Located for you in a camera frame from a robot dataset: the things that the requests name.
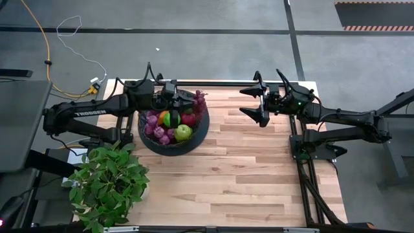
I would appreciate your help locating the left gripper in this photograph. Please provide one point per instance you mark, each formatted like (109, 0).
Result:
(163, 103)

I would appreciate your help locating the round red apple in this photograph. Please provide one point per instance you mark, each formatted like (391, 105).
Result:
(188, 119)

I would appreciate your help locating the black aluminium rig frame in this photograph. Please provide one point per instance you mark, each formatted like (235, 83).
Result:
(226, 84)

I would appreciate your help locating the green leafy potted plant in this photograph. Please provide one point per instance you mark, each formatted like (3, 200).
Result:
(106, 181)

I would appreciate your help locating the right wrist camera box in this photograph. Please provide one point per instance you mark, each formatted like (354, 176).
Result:
(274, 98)

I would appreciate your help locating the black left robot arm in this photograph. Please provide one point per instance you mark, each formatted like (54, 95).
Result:
(90, 111)

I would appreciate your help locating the black mat with striped edge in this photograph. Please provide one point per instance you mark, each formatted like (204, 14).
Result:
(372, 14)

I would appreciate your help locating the black rounded device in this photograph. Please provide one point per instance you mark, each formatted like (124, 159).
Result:
(11, 208)

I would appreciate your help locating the yellow mango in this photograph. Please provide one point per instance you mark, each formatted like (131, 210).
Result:
(162, 117)

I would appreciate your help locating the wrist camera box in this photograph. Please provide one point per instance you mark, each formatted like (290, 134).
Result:
(170, 89)
(274, 98)

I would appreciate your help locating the dark red grape bunch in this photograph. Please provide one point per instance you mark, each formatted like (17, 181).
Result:
(199, 102)

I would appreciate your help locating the white paper sheet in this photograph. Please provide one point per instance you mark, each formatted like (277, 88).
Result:
(75, 157)

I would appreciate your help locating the black flat bar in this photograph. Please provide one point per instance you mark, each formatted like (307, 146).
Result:
(16, 73)

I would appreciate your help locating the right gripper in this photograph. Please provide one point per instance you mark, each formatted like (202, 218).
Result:
(284, 108)

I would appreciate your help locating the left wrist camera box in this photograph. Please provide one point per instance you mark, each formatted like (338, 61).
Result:
(170, 89)

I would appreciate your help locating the black support beam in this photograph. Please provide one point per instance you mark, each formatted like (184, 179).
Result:
(48, 161)

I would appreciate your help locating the green pear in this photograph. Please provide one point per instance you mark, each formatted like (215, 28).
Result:
(183, 132)

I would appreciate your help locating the black metal table stand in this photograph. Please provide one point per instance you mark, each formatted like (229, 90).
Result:
(397, 158)

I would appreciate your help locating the grey desk panel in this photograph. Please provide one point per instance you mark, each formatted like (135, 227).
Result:
(22, 123)

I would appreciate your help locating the purple grape bunch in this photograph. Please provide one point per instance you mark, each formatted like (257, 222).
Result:
(159, 132)

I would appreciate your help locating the yellow black power plug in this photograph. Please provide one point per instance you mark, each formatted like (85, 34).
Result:
(93, 89)

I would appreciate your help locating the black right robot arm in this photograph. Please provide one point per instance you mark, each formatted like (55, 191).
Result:
(349, 118)

